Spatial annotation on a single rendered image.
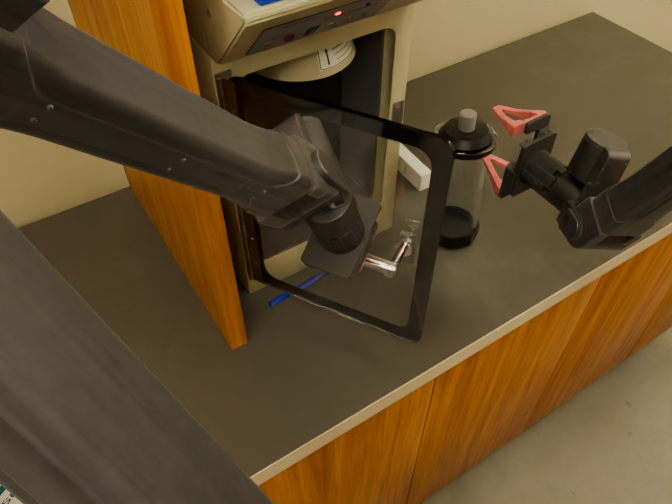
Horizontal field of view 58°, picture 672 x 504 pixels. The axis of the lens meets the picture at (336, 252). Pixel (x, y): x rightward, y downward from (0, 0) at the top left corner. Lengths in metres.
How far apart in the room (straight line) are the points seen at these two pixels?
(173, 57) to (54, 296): 0.46
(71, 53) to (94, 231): 0.96
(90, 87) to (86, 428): 0.18
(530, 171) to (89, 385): 0.80
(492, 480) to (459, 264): 0.97
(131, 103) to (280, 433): 0.68
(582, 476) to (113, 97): 1.88
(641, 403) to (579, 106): 1.06
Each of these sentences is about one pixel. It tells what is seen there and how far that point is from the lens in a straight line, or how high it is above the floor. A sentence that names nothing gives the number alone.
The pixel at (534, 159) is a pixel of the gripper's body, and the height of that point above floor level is 1.22.
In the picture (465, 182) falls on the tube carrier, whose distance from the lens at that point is 1.08.
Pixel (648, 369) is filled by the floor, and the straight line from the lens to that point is 2.36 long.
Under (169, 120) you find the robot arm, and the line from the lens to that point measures 0.39.
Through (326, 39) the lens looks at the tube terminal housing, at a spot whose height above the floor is 1.38.
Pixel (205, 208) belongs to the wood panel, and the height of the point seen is 1.26.
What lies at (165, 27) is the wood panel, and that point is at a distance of 0.66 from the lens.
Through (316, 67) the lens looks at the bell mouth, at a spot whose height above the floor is 1.33.
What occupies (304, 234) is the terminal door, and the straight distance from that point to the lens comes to 0.90.
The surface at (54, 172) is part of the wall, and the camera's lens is 1.34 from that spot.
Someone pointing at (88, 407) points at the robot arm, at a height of 1.61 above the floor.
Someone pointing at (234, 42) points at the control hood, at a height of 1.46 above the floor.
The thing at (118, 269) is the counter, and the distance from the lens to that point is 1.20.
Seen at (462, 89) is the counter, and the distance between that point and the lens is 1.62.
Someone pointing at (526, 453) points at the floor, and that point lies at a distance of 2.05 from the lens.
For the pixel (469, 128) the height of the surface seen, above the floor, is 1.19.
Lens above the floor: 1.80
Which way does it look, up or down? 48 degrees down
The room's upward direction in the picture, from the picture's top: straight up
